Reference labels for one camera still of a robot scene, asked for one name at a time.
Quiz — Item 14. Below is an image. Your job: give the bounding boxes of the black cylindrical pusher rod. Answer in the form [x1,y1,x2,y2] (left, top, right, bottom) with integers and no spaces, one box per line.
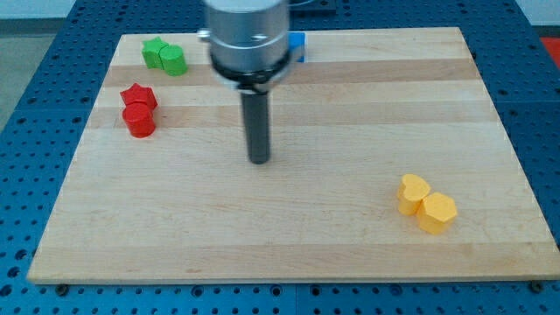
[241,93,270,165]

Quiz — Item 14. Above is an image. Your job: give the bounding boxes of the green circle block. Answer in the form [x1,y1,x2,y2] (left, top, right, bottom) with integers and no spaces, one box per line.
[159,45,188,76]

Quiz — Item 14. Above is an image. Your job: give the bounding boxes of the red circle block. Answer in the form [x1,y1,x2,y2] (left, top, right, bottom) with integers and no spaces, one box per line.
[122,102,156,138]

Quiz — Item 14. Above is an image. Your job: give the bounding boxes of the green star block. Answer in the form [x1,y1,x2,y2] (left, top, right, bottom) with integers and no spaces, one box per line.
[142,37,169,69]

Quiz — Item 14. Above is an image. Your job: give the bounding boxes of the red star block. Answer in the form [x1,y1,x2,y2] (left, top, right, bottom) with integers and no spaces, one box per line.
[120,83,158,110]

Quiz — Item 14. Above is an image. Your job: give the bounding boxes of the blue block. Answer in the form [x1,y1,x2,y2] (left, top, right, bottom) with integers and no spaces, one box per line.
[288,31,306,63]

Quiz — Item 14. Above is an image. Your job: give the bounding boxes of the wooden board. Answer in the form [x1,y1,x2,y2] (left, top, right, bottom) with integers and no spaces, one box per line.
[28,27,559,284]

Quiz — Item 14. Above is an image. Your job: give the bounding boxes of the yellow heart block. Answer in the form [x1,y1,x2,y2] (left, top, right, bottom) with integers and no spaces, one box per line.
[396,173,431,215]

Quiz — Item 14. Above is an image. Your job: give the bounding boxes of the yellow hexagon block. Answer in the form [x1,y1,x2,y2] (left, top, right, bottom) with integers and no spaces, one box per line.
[416,192,458,235]

